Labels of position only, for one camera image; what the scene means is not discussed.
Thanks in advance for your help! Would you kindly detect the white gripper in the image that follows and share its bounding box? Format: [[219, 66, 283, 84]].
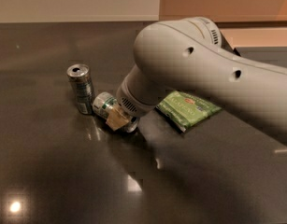
[[106, 79, 157, 131]]

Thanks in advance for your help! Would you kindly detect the white green 7up can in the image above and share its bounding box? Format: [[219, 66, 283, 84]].
[[92, 92, 139, 133]]

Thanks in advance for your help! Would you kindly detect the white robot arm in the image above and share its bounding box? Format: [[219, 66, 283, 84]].
[[116, 17, 287, 145]]

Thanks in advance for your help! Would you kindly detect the silver redbull can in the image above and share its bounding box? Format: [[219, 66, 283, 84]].
[[66, 63, 94, 115]]

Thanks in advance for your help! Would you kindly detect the green Kettle chips bag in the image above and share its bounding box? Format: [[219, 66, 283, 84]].
[[156, 91, 222, 133]]

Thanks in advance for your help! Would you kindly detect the grey side table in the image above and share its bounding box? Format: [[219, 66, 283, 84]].
[[234, 47, 287, 68]]

